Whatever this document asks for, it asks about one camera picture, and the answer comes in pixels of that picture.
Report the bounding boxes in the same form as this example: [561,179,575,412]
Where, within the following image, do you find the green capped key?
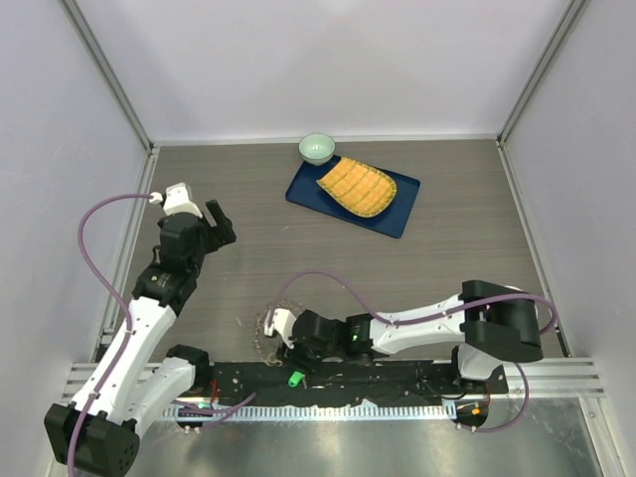
[287,371,305,388]

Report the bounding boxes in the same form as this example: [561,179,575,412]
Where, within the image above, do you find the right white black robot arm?
[263,280,544,393]

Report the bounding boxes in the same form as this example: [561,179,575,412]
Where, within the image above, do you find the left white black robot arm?
[44,200,237,476]

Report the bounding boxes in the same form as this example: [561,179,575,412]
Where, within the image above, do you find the dark blue tray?
[285,155,420,239]

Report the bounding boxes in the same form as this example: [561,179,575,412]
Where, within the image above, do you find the light green ceramic bowl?
[298,133,336,166]

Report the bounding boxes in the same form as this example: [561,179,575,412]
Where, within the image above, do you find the yellow woven bamboo mat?
[317,157,398,219]

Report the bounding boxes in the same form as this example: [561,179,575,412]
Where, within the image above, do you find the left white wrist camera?
[148,183,203,218]

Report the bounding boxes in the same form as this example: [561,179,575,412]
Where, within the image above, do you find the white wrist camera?
[148,183,203,218]
[263,308,297,348]

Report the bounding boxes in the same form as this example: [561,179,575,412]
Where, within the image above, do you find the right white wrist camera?
[263,308,297,348]

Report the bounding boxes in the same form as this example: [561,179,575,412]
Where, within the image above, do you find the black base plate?
[173,360,509,408]

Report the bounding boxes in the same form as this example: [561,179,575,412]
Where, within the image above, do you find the slotted white cable duct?
[163,399,457,423]

